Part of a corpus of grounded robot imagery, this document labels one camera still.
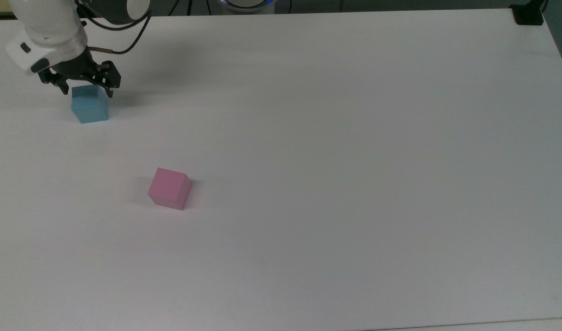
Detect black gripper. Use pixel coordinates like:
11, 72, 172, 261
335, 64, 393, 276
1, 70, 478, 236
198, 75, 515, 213
37, 48, 122, 98

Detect black table clamp block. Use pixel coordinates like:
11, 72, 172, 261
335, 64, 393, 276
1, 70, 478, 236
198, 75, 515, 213
511, 0, 549, 26

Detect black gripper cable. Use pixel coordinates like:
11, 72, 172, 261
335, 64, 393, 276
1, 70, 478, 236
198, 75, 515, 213
76, 0, 153, 55

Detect blue cube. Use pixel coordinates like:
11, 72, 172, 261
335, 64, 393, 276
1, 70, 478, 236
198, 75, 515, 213
71, 85, 110, 124

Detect pink cube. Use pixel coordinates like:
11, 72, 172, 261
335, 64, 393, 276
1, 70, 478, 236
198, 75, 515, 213
148, 167, 192, 211

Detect robot base with blue ring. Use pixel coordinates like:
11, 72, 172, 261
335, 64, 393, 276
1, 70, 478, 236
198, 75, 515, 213
207, 0, 290, 15

